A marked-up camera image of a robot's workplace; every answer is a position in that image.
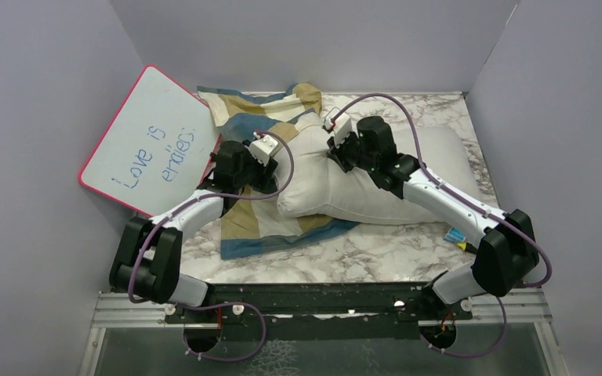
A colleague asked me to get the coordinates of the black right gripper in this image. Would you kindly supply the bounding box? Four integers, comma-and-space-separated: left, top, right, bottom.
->
328, 127, 379, 173

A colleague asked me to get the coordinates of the blue beige checked pillowcase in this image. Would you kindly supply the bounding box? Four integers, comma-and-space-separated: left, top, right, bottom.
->
197, 83, 357, 260

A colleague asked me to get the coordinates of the white pillow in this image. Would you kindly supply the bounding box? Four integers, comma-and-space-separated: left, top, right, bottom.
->
275, 110, 481, 225

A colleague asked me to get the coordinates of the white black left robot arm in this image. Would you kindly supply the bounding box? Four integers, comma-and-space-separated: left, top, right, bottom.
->
108, 135, 281, 322

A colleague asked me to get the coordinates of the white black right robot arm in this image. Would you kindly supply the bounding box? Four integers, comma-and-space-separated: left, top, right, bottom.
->
323, 114, 539, 319

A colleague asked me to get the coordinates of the blue white pillow tag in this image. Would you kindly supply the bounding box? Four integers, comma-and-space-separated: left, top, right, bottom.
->
444, 227, 467, 244

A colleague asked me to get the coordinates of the pink framed whiteboard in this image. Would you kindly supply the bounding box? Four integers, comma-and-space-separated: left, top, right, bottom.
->
78, 65, 219, 215

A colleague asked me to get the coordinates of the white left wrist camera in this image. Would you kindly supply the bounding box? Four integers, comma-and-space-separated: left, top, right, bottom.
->
247, 135, 279, 166

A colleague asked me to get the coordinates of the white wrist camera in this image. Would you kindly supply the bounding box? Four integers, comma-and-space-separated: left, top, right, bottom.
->
322, 107, 353, 147
247, 135, 279, 166

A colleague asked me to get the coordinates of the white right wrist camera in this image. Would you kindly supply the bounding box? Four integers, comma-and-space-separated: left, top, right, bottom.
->
322, 107, 353, 147

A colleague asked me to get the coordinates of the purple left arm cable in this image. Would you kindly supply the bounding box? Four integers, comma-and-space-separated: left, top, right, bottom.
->
127, 130, 296, 363

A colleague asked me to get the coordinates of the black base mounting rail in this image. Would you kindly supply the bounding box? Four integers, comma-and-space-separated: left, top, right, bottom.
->
165, 282, 473, 342

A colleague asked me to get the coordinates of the aluminium frame rail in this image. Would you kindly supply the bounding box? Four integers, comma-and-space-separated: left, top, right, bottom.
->
79, 282, 568, 375

